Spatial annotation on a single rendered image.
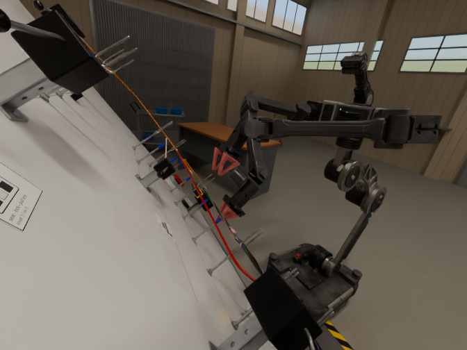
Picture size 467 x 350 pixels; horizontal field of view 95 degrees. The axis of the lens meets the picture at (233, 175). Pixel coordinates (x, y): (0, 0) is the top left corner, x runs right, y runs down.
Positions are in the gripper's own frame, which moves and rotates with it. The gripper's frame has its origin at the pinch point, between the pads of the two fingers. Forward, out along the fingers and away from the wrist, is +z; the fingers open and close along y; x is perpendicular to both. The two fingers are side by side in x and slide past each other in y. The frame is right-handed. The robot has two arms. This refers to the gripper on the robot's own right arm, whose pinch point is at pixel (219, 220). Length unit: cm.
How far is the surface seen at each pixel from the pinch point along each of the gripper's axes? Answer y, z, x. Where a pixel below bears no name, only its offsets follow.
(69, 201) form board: 45, -2, -50
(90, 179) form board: 38, -1, -49
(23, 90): 40, -5, -58
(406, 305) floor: 14, -46, 200
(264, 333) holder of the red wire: 54, -3, -28
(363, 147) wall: -366, -404, 509
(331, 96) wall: -520, -493, 389
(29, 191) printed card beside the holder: 48, -2, -52
